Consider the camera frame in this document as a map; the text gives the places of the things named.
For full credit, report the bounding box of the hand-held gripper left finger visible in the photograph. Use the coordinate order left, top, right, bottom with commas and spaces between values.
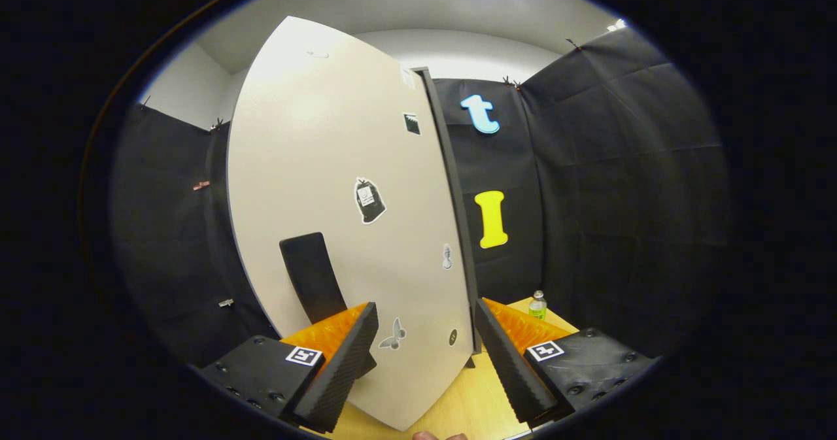
196, 301, 380, 434

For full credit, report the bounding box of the grey shoe cabinet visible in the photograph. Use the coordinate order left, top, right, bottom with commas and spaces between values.
413, 67, 484, 369

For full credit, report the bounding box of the black door handle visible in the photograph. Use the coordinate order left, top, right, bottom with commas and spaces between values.
279, 231, 379, 379

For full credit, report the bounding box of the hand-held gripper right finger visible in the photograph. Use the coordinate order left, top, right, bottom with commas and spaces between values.
473, 297, 658, 426

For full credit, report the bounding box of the black backdrop cloth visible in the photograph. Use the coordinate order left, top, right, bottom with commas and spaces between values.
111, 27, 730, 370

